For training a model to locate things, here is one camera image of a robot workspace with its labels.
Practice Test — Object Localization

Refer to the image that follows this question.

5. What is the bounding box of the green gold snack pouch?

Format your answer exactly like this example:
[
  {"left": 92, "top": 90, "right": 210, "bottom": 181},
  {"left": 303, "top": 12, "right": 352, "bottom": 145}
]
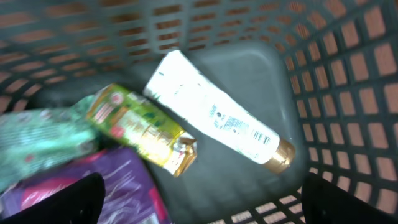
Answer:
[{"left": 86, "top": 84, "right": 197, "bottom": 177}]

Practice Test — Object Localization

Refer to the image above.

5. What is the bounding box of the white tube gold cap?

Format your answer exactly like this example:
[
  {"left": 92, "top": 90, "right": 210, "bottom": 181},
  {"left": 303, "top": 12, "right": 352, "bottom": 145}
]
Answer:
[{"left": 143, "top": 50, "right": 295, "bottom": 174}]

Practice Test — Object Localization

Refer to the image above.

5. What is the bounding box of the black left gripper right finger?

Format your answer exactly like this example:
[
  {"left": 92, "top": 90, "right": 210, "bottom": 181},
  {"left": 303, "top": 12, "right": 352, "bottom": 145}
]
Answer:
[{"left": 301, "top": 173, "right": 397, "bottom": 224}]

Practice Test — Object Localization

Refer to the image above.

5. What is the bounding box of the purple sanitary pad pack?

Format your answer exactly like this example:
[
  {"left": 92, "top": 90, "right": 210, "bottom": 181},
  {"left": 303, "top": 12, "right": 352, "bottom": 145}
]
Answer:
[{"left": 1, "top": 147, "right": 172, "bottom": 224}]

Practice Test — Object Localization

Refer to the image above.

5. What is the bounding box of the dark grey plastic basket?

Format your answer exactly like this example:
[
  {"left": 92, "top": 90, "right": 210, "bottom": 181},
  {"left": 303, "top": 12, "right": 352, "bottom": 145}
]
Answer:
[{"left": 1, "top": 0, "right": 397, "bottom": 223}]

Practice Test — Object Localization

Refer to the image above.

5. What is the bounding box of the teal wet wipes pack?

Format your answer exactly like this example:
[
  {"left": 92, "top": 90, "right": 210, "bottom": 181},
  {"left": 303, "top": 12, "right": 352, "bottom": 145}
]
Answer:
[{"left": 1, "top": 95, "right": 99, "bottom": 192}]

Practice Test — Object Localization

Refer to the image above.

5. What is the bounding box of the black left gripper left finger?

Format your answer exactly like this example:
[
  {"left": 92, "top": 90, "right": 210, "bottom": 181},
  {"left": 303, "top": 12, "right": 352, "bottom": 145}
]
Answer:
[{"left": 1, "top": 173, "right": 106, "bottom": 224}]

